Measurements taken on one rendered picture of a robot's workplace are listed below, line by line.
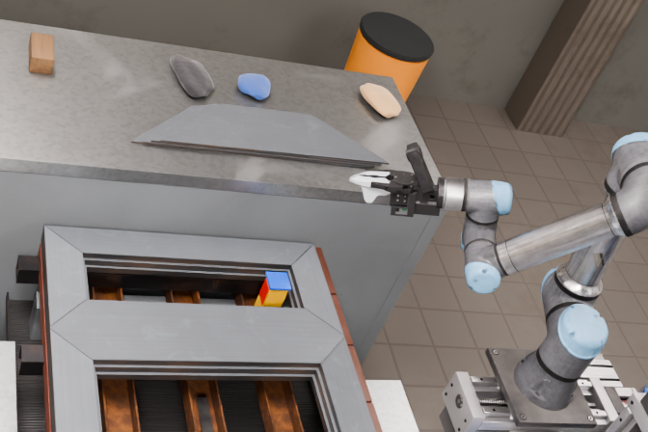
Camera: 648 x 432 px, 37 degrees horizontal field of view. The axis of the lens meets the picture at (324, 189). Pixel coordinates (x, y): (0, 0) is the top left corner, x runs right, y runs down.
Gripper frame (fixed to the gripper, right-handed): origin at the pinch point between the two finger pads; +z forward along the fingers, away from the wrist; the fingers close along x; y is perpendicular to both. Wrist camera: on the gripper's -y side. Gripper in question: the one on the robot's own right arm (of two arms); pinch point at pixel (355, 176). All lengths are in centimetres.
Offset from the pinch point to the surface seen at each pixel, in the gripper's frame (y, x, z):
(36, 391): 64, -6, 75
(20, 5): 33, 228, 161
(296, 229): 36, 41, 16
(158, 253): 34, 16, 49
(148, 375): 47, -18, 44
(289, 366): 51, -4, 12
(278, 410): 67, 0, 15
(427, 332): 126, 132, -33
